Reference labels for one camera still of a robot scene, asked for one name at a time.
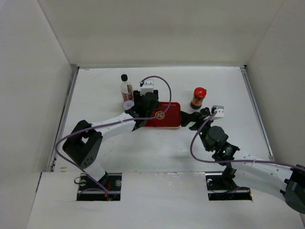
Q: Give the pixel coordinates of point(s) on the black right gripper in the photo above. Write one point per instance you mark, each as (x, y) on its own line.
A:
(186, 118)

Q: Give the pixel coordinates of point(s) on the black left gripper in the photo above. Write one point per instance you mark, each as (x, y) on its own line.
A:
(138, 97)

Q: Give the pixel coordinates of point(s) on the white-lid spice jar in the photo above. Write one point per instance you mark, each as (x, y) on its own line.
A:
(128, 104)

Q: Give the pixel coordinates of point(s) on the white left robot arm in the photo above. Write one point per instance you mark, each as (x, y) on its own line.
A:
(83, 148)

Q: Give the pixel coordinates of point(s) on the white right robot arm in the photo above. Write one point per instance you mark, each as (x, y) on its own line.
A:
(281, 180)

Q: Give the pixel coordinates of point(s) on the red lacquer tray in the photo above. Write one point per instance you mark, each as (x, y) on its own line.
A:
(171, 119)

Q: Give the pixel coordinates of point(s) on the soy sauce glass bottle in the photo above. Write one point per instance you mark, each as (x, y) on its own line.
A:
(126, 88)

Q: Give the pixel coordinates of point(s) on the red-lid chili sauce jar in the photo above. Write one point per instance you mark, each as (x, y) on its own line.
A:
(199, 95)

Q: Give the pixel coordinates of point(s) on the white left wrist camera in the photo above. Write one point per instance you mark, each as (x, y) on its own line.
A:
(146, 86)

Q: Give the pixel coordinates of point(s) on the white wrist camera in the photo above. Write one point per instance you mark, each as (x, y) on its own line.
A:
(217, 112)
(146, 86)

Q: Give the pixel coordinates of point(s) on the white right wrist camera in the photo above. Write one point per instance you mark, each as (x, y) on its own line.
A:
(217, 112)

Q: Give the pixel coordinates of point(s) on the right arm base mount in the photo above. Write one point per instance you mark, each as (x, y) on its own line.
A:
(220, 188)

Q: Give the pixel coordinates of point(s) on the right aluminium frame rail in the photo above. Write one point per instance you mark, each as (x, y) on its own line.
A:
(256, 111)

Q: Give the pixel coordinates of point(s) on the aluminium frame rail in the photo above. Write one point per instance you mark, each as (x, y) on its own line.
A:
(66, 105)
(256, 111)

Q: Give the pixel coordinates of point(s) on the left aluminium frame rail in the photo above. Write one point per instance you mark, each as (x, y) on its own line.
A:
(66, 105)

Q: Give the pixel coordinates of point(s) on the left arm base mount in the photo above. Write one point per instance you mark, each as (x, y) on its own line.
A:
(90, 191)

